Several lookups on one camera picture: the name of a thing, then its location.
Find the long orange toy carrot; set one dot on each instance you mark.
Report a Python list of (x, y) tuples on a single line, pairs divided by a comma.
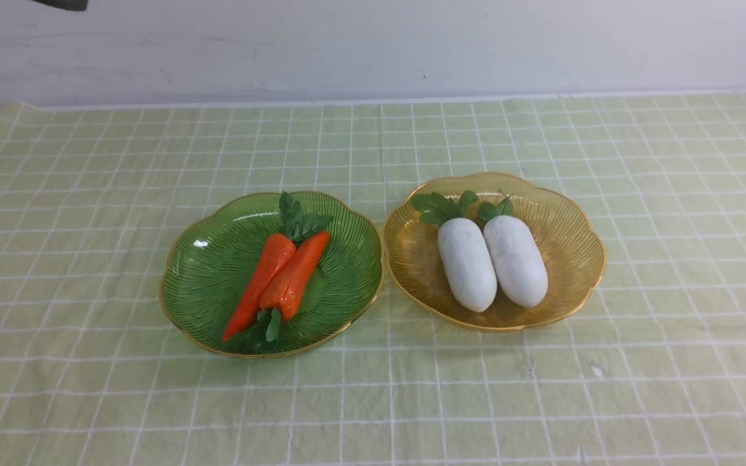
[(297, 224)]

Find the short orange toy carrot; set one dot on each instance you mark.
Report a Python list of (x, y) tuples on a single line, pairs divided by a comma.
[(276, 290)]

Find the white toy radish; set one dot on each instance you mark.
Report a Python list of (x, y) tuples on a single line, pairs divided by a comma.
[(462, 248), (516, 259)]

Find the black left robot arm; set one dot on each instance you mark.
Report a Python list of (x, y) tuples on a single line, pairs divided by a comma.
[(66, 5)]

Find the amber glass plate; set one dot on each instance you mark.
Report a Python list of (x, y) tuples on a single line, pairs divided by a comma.
[(573, 253)]

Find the green checked tablecloth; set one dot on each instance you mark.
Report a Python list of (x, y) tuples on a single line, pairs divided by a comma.
[(652, 371)]

